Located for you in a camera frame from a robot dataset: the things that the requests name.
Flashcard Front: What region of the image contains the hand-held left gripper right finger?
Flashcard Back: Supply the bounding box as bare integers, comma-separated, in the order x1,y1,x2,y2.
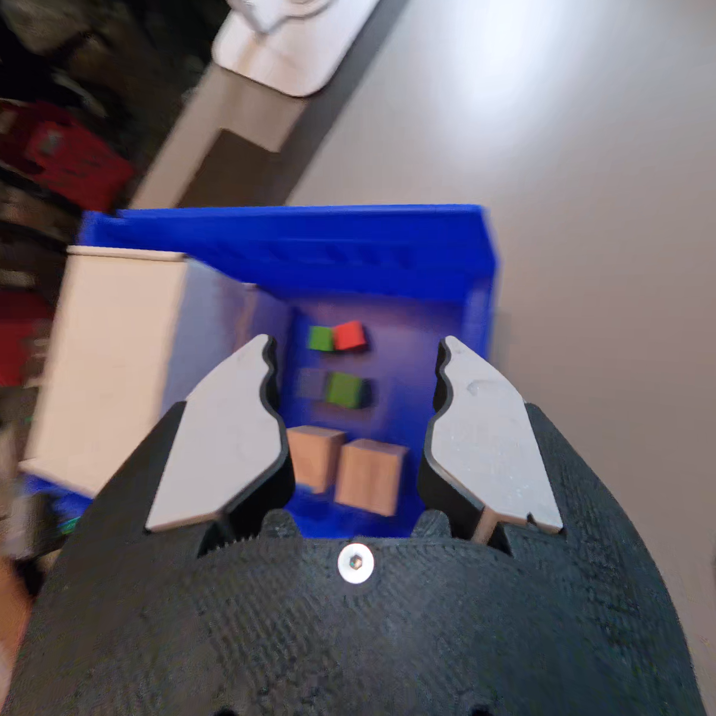
418,336,564,544

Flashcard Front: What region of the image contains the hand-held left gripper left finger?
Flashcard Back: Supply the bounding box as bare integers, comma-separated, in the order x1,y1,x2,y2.
144,334,295,532

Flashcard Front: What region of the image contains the wooden cube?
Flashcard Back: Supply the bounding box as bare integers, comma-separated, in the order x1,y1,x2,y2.
335,439,408,516
286,425,346,494

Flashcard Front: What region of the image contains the blue plastic bin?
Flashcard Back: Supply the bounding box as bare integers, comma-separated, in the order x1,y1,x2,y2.
22,204,500,540

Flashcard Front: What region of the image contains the grey desk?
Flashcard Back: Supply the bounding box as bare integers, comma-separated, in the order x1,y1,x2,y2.
129,0,387,210
280,0,716,644

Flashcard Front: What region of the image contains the large green cube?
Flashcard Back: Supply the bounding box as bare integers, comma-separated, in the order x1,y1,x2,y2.
326,372,370,408

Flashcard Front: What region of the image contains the red cube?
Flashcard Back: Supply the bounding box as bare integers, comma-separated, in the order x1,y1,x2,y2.
334,320,367,353

